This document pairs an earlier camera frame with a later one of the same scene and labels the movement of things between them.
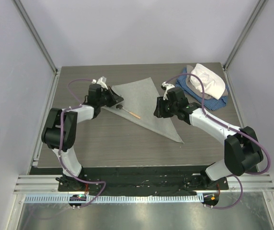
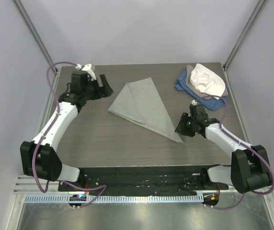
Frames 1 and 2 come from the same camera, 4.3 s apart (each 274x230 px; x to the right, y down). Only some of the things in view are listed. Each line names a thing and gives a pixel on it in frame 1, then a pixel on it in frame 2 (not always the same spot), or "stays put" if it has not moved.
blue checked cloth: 216,104 stays put
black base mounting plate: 148,181 stays put
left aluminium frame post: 35,31 stays put
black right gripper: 159,112 to 182,127
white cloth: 213,85 stays put
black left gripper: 115,98 to 106,91
